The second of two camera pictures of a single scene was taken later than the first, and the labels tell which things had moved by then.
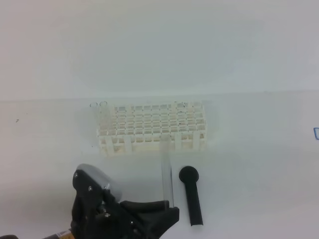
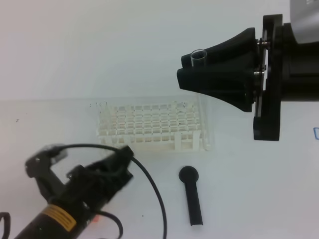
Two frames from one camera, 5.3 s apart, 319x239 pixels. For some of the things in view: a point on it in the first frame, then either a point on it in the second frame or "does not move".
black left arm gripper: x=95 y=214 -> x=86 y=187
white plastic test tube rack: x=152 y=128 does not move
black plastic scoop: x=189 y=175 does not move
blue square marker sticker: x=316 y=132 does not move
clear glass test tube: x=167 y=144 -> x=199 y=60
